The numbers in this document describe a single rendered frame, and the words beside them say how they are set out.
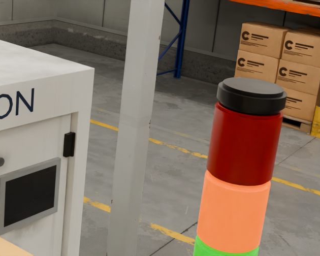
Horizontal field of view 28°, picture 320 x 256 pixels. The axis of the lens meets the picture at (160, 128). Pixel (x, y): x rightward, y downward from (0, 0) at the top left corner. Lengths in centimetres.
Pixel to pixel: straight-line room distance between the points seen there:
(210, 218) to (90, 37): 1100
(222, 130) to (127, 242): 298
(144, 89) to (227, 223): 264
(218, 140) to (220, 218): 6
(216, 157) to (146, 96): 267
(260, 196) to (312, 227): 539
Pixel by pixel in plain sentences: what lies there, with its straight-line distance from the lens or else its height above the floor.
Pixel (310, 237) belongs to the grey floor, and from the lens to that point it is 567.
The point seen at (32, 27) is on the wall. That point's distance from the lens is 1157.
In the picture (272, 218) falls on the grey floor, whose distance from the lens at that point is 586.
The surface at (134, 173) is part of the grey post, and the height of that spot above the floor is 120.
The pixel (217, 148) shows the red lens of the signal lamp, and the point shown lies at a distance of 46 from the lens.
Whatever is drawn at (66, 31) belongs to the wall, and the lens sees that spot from 1179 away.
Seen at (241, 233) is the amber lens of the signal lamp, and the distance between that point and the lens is 48.
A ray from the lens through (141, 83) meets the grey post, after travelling 308.
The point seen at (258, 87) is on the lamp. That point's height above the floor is 234.
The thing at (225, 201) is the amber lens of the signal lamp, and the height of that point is 226.
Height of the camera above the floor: 245
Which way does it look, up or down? 18 degrees down
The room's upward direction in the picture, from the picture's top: 7 degrees clockwise
